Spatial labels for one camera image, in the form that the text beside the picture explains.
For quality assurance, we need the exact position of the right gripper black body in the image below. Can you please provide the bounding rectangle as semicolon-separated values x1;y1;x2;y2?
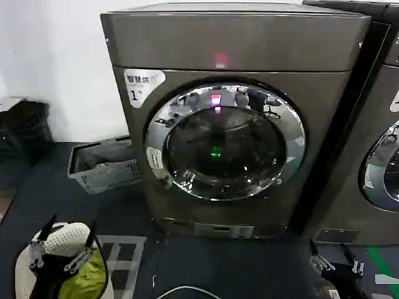
319;263;369;299

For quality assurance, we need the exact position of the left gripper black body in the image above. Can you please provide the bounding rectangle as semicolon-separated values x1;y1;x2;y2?
31;252;79;299

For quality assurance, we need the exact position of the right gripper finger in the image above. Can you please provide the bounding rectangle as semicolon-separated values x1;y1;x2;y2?
309;238;336;272
340;242;365;277

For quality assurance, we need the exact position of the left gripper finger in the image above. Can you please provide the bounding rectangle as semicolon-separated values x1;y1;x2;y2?
63;219;98;275
28;214;57;269

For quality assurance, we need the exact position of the green cloth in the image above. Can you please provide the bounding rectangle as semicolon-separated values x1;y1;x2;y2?
58;249;107;299

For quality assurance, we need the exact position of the white dotted cloth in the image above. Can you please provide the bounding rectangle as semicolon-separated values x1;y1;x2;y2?
39;221;93;257

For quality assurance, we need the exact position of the pale laundry basket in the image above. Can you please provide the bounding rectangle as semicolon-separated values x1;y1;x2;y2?
14;221;110;299

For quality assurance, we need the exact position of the grey plastic laundry basket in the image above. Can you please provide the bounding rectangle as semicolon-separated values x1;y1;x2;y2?
66;136;143;195

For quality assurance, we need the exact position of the chrome-rimmed round dryer door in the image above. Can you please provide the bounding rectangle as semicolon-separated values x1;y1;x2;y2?
358;120;399;216

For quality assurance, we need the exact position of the grey dryer with chrome door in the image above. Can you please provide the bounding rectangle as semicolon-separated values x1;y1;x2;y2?
301;0;399;247

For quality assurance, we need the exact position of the black plastic crate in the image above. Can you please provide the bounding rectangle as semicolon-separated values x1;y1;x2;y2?
0;98;54;191

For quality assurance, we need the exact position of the round glass dryer door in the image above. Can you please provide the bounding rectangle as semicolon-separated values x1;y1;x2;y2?
143;81;307;202

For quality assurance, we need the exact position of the white energy label sticker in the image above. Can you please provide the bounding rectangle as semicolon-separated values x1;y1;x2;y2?
123;69;166;110

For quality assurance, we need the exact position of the grey front-loading dryer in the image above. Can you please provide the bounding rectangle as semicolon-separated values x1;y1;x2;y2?
100;2;374;241

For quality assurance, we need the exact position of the white cable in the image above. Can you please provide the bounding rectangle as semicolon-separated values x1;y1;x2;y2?
159;285;216;299

